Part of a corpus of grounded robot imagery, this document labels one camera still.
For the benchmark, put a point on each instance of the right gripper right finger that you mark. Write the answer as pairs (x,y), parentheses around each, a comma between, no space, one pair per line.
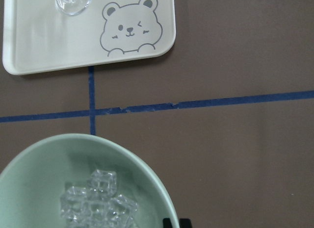
(185,223)

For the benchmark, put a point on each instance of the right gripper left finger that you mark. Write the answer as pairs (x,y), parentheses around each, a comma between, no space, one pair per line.
(167,223)

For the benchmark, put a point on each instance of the clear ice cubes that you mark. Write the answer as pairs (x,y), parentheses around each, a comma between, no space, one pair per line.
(98,204)

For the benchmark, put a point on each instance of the green bowl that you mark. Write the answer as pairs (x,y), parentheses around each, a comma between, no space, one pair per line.
(33,182)

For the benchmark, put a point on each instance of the cream bear tray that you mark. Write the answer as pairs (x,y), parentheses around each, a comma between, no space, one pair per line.
(38,38)

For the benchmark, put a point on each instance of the clear wine glass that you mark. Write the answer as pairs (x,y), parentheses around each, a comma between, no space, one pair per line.
(72,7)

